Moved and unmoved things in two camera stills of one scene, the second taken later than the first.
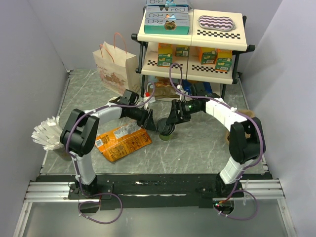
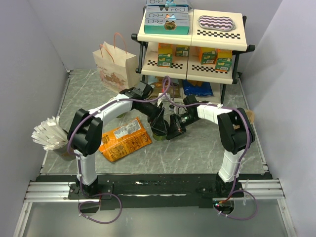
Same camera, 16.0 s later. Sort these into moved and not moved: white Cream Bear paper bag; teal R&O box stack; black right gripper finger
Moved: black right gripper finger
Not moved: white Cream Bear paper bag; teal R&O box stack
